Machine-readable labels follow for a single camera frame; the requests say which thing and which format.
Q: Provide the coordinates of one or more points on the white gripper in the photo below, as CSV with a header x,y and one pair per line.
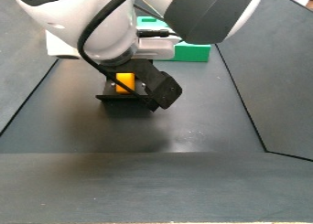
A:
x,y
108,44

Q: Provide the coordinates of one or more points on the yellow rectangular block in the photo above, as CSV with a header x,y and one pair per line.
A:
x,y
127,79

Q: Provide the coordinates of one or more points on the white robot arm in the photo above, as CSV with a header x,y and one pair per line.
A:
x,y
199,22

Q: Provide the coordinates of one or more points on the green foam shape board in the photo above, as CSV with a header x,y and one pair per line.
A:
x,y
191,52

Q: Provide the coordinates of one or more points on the black curved fixture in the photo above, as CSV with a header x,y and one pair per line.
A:
x,y
109,94

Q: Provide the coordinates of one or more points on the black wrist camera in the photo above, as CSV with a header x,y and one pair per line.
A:
x,y
161,87

